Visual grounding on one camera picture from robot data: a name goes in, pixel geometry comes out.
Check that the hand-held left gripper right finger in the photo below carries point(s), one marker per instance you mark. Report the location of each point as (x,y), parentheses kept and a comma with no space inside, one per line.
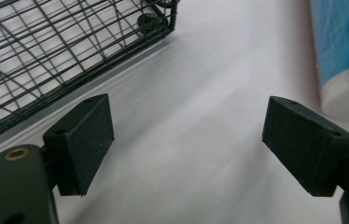
(303,146)

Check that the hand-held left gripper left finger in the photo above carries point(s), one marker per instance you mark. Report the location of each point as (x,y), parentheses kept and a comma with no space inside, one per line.
(79,146)

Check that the blue wrapped paper roll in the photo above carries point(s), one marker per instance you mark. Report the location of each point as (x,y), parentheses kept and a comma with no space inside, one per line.
(343,59)

